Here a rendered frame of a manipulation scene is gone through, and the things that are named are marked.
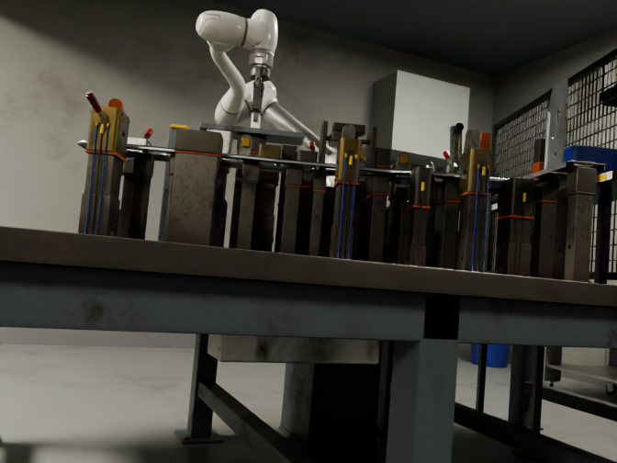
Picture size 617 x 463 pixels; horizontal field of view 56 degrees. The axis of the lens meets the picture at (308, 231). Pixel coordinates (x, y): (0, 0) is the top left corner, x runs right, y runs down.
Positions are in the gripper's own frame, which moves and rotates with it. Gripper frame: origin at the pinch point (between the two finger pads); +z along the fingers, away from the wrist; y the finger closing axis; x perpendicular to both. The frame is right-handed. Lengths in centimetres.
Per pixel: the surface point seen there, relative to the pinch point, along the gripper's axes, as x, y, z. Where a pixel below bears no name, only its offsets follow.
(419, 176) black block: 52, 50, 24
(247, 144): 0.6, 21.5, 12.7
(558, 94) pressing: 98, 28, -10
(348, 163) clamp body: 32, 54, 22
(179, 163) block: -13, 56, 26
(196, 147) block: -9, 56, 22
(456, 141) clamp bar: 70, 13, 4
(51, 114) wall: -175, -211, -47
